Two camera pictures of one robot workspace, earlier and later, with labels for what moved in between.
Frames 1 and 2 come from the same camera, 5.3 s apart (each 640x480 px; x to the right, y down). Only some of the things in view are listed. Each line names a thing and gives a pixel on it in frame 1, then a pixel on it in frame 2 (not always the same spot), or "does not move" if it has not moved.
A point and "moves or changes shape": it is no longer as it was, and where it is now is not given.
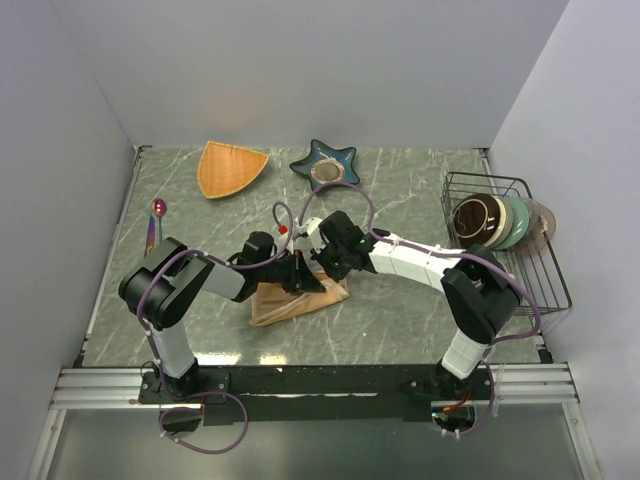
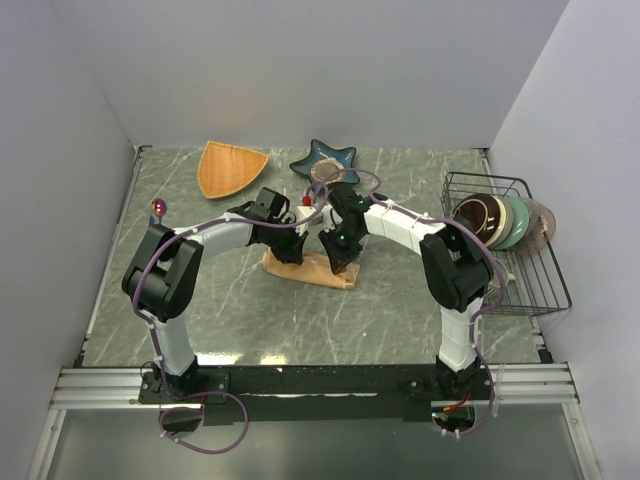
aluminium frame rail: (115, 388) does not move
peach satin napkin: (271, 302) moves or changes shape
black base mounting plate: (318, 395) does not move
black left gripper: (301, 279) -> (293, 252)
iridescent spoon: (159, 208) does not move
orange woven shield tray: (225, 169) does not move
